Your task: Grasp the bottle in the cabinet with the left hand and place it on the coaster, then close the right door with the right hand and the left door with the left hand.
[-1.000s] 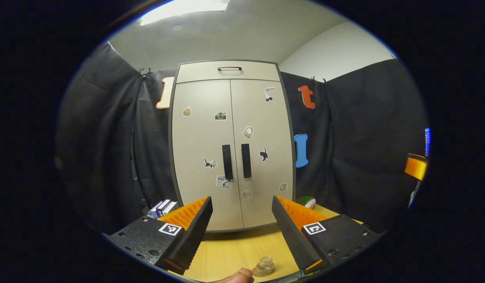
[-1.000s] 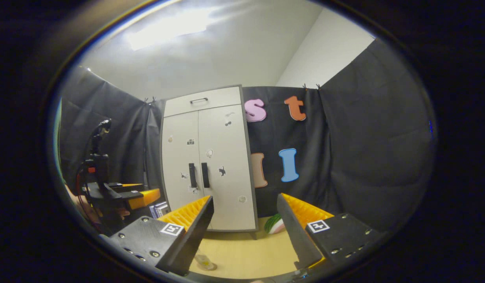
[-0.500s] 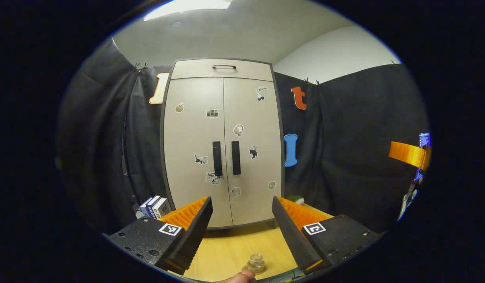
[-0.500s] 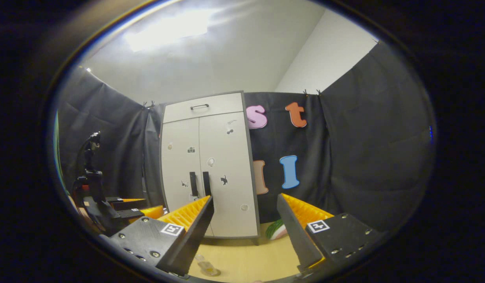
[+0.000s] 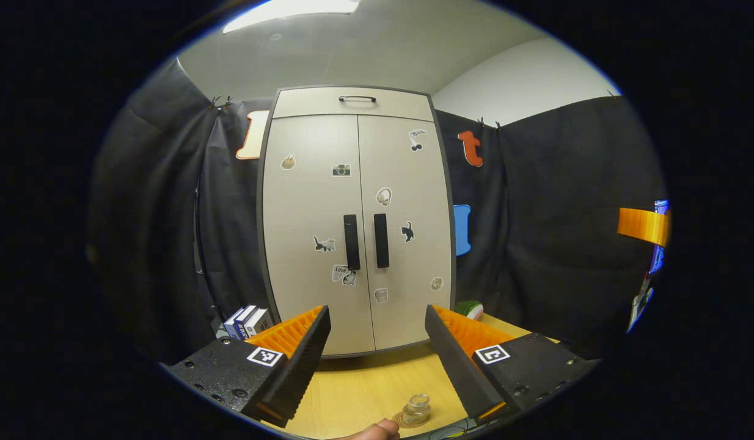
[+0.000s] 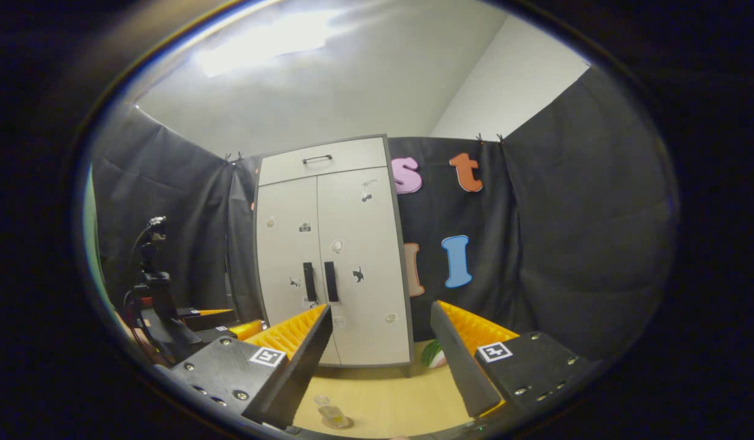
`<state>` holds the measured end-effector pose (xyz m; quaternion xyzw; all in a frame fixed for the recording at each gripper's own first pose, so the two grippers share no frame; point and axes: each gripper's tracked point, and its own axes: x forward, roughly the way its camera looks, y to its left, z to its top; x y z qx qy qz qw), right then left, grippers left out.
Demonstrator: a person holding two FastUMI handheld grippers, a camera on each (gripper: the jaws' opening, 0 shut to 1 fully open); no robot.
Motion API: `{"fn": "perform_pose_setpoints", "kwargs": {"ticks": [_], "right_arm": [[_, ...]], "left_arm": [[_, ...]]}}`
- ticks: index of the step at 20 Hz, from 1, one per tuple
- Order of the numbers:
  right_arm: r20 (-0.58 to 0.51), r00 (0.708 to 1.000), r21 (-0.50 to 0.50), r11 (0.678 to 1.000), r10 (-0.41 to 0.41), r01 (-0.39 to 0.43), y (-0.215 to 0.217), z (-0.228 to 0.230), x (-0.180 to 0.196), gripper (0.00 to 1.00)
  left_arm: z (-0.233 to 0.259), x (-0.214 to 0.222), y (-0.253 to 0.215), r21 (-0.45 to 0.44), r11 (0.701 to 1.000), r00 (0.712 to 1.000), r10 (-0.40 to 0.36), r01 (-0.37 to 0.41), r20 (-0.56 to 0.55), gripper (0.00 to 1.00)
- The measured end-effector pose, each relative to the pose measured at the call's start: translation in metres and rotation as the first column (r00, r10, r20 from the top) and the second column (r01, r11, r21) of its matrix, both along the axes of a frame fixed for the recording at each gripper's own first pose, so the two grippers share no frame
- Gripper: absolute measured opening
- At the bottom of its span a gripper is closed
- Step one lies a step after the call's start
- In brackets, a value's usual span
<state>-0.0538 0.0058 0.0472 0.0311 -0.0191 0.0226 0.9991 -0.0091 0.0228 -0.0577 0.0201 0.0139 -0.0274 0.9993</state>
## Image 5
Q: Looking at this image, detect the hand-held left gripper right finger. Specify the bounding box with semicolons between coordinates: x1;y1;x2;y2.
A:
425;304;598;425

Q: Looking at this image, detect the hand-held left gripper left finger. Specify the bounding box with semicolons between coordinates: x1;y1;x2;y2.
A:
163;306;332;428

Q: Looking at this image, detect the clear glass bottle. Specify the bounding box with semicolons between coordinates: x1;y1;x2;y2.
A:
403;394;431;425

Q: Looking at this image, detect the round wooden coaster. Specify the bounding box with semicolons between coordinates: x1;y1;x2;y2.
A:
392;411;433;428

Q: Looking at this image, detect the beige headphones sticker cabinet door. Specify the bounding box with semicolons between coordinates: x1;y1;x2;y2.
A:
357;114;454;350

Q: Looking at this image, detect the grey and beige cabinet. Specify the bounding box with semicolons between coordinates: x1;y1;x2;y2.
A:
257;86;457;359

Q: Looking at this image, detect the toy watermelon slice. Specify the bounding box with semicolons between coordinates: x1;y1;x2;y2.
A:
453;299;485;321

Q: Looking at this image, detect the black backdrop cloth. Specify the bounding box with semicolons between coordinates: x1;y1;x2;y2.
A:
87;58;668;361

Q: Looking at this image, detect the ceiling light panel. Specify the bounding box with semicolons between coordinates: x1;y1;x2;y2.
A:
223;0;361;34

